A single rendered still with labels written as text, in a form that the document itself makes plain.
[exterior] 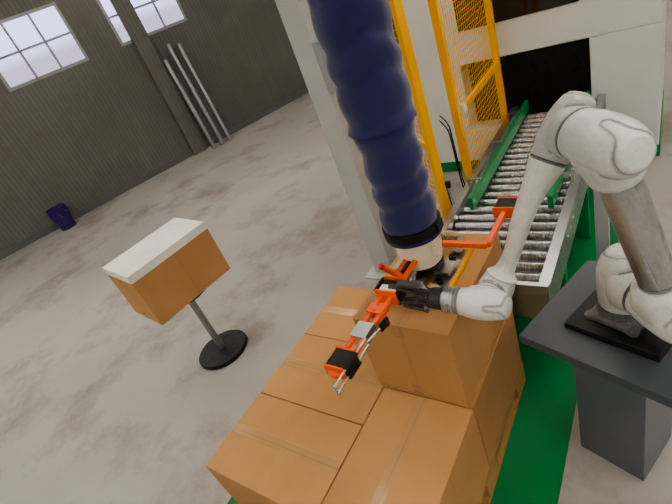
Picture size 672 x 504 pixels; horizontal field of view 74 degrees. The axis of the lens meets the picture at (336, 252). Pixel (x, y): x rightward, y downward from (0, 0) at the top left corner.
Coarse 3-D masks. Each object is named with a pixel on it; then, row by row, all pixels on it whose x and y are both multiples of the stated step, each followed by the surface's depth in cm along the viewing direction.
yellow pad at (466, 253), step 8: (464, 248) 185; (472, 248) 183; (448, 256) 179; (456, 256) 181; (464, 256) 180; (456, 264) 177; (464, 264) 177; (456, 272) 174; (432, 280) 175; (440, 280) 169; (448, 280) 171; (456, 280) 171
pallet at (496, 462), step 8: (520, 368) 225; (520, 376) 226; (520, 384) 227; (512, 392) 216; (520, 392) 227; (512, 400) 226; (512, 408) 222; (512, 416) 219; (504, 424) 205; (512, 424) 217; (504, 432) 213; (504, 440) 210; (496, 448) 196; (504, 448) 207; (496, 456) 206; (496, 464) 197; (488, 472) 189; (496, 472) 198; (488, 480) 189; (496, 480) 198; (488, 488) 189; (488, 496) 193
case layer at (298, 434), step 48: (336, 336) 231; (288, 384) 214; (480, 384) 178; (240, 432) 200; (288, 432) 191; (336, 432) 183; (384, 432) 175; (432, 432) 168; (480, 432) 179; (240, 480) 180; (288, 480) 172; (336, 480) 166; (384, 480) 159; (432, 480) 154; (480, 480) 181
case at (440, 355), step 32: (480, 256) 180; (416, 320) 162; (448, 320) 157; (480, 320) 176; (384, 352) 178; (416, 352) 167; (448, 352) 156; (480, 352) 178; (384, 384) 194; (416, 384) 180; (448, 384) 168
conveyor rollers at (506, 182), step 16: (528, 128) 354; (512, 144) 340; (528, 144) 333; (512, 160) 320; (496, 176) 312; (512, 176) 306; (496, 192) 292; (512, 192) 285; (560, 192) 268; (464, 208) 289; (480, 208) 283; (544, 208) 260; (560, 208) 255; (464, 224) 274; (480, 224) 268; (544, 224) 247; (544, 240) 242; (528, 256) 232; (544, 256) 227
